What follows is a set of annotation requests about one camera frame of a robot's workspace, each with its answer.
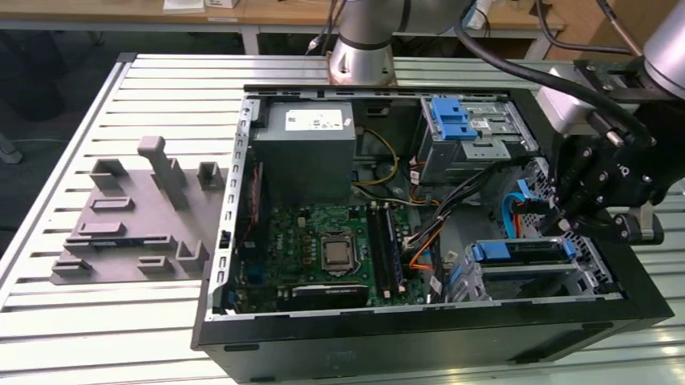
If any blue SATA wire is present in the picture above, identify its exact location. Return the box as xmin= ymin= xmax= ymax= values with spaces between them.
xmin=501 ymin=180 xmax=537 ymax=241

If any gray power supply unit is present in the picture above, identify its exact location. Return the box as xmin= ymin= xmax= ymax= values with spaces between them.
xmin=250 ymin=99 xmax=360 ymax=204

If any black office chair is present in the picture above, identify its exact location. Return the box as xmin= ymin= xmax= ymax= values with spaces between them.
xmin=0 ymin=30 xmax=74 ymax=124

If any gray metal leg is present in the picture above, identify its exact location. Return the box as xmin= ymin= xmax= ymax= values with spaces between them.
xmin=0 ymin=132 xmax=24 ymax=164

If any silver optical drive cage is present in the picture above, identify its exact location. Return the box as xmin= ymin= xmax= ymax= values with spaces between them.
xmin=417 ymin=95 xmax=540 ymax=185

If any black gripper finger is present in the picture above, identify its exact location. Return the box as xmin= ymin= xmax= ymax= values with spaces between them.
xmin=541 ymin=206 xmax=665 ymax=245
xmin=549 ymin=138 xmax=609 ymax=220

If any black RAM slot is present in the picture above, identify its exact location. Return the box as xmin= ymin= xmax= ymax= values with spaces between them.
xmin=372 ymin=204 xmax=388 ymax=296

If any hard disk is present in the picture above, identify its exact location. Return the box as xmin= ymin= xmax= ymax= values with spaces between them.
xmin=469 ymin=238 xmax=579 ymax=268

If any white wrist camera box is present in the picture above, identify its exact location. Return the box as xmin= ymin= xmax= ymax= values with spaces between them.
xmin=534 ymin=66 xmax=599 ymax=136

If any gray parts rack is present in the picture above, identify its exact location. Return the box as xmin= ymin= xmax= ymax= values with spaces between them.
xmin=48 ymin=135 xmax=230 ymax=288

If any multicoloured SATA power wire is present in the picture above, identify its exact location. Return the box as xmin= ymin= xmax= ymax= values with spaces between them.
xmin=510 ymin=200 xmax=564 ymax=241

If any black PC case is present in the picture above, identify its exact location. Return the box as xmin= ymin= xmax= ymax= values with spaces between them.
xmin=191 ymin=83 xmax=675 ymax=385

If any white paper sheet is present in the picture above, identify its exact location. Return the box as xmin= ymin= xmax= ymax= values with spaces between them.
xmin=163 ymin=0 xmax=209 ymax=12

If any wooden desk white frame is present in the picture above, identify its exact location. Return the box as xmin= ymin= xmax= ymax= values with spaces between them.
xmin=0 ymin=0 xmax=569 ymax=61

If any RAM stick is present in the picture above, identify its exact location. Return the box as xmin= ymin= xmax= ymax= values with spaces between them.
xmin=389 ymin=208 xmax=408 ymax=293

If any thick black hose cable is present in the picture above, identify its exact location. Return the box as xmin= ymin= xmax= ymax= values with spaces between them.
xmin=454 ymin=27 xmax=657 ymax=148

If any silver metal disk bay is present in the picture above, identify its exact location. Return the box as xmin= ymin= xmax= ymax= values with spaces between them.
xmin=464 ymin=236 xmax=609 ymax=302

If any black cable bundle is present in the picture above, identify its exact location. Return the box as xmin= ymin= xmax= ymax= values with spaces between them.
xmin=406 ymin=158 xmax=529 ymax=249

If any blue plastic drive latch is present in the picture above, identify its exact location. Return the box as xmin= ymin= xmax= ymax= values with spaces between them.
xmin=428 ymin=98 xmax=481 ymax=141

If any orange red wire bundle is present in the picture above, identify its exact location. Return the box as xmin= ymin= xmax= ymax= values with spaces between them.
xmin=408 ymin=224 xmax=446 ymax=274

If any CPU socket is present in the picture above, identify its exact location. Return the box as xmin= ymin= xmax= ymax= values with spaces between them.
xmin=318 ymin=230 xmax=366 ymax=278

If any black graphics card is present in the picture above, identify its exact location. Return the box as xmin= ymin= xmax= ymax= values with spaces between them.
xmin=277 ymin=282 xmax=372 ymax=312

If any green motherboard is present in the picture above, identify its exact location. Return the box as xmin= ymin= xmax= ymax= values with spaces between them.
xmin=235 ymin=202 xmax=429 ymax=314

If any silver CPU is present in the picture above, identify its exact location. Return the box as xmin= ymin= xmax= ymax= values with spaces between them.
xmin=326 ymin=242 xmax=356 ymax=266

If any thin yellow wire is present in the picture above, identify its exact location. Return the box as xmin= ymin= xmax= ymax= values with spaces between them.
xmin=350 ymin=128 xmax=401 ymax=188

